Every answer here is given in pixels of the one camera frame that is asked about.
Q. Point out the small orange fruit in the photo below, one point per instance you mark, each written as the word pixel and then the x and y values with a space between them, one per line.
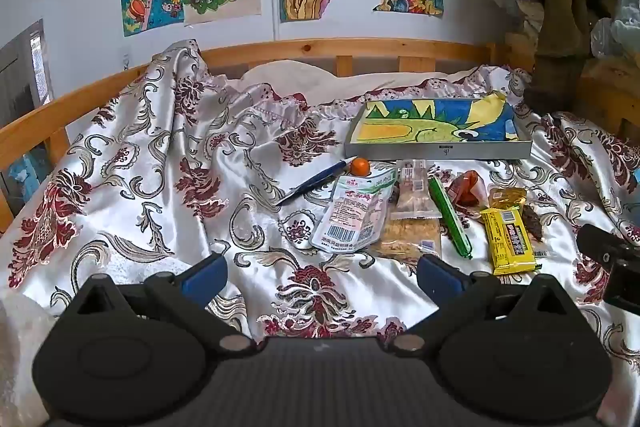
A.
pixel 360 165

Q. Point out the clear cracker packet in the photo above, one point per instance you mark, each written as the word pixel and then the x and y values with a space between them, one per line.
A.
pixel 407 237

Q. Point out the floral satin blanket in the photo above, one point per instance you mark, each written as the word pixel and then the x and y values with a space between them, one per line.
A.
pixel 150 187

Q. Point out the colourful drawing sheet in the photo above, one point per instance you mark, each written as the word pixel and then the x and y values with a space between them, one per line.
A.
pixel 425 122

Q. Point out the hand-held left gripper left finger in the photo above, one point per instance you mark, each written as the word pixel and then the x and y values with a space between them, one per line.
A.
pixel 205 279

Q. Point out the blue pen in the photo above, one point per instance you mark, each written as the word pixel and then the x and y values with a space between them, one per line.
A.
pixel 315 181

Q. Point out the clear puffed rice packet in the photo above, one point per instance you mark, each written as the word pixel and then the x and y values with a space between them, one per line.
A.
pixel 412 192

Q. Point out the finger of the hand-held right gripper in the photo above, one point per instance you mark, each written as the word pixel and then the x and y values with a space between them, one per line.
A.
pixel 595 242
pixel 624 282

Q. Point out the clear plastic bag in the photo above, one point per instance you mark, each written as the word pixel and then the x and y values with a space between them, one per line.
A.
pixel 620 17

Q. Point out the grey shallow box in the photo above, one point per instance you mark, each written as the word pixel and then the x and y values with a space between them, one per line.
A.
pixel 440 152

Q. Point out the blue object under rail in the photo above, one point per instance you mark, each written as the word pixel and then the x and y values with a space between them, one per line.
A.
pixel 22 172

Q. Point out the brown hanging garment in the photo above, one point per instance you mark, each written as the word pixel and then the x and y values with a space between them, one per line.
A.
pixel 562 22

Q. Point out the shiny gold foil packet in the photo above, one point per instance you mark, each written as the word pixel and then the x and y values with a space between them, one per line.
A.
pixel 507 197

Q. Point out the white wall hook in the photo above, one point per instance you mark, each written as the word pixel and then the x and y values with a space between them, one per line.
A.
pixel 125 58

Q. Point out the dark brown snack packet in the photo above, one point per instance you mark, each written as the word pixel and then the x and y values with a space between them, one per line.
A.
pixel 532 222

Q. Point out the wooden furniture frame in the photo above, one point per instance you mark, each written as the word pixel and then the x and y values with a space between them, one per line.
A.
pixel 605 92

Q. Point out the cream pillow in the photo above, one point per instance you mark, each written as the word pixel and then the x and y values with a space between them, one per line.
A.
pixel 300 77

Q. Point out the white green snack packet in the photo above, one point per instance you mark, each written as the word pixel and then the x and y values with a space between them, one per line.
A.
pixel 350 217

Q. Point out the green sausage stick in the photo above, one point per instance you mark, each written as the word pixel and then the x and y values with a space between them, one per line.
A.
pixel 450 217

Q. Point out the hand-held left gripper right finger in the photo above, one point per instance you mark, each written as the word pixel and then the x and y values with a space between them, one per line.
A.
pixel 440 279

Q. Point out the orange transparent snack packet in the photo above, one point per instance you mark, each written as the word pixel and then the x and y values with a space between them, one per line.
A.
pixel 467 189

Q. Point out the yellow snack bar packet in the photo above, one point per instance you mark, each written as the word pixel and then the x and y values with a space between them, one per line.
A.
pixel 510 242

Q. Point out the grey framed mirror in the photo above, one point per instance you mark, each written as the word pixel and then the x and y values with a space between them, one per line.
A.
pixel 25 67

